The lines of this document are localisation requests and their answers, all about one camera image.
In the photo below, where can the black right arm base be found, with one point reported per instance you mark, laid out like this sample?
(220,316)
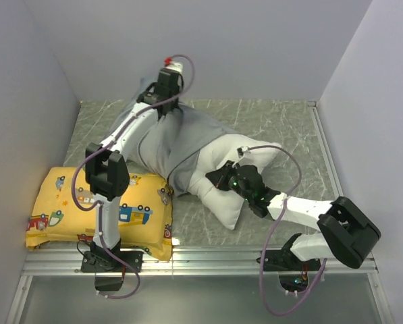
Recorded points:
(293,273)

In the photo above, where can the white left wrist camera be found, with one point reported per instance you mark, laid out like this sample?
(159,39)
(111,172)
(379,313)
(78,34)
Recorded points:
(171,64)

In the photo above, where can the aluminium front rail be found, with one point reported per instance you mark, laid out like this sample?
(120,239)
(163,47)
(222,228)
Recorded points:
(191,261)

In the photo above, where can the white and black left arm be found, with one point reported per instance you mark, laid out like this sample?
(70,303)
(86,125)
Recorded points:
(105,167)

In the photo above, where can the aluminium rail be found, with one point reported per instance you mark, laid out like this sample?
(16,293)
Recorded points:
(327,157)
(191,261)

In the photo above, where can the aluminium right side rail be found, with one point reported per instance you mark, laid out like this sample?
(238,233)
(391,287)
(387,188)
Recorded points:
(327,157)

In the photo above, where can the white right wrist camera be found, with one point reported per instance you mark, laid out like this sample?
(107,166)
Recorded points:
(244,156)

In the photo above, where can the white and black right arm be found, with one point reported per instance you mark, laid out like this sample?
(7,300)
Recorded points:
(343,231)

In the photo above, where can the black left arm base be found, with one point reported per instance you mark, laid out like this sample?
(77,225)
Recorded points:
(109,272)

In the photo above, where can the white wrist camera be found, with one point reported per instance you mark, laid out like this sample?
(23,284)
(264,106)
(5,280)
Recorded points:
(171,64)
(244,156)

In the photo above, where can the grey pillowcase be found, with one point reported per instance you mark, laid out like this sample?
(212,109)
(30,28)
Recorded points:
(169,145)

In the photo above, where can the white pillow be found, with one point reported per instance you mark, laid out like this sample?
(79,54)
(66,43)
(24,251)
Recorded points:
(227,205)

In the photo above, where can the yellow cartoon print pillow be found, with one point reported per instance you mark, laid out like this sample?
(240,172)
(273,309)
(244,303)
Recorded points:
(144,215)

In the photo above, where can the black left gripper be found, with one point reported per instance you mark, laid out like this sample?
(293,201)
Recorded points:
(174,104)

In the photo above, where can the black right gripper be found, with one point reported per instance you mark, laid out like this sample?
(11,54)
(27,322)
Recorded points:
(220,178)

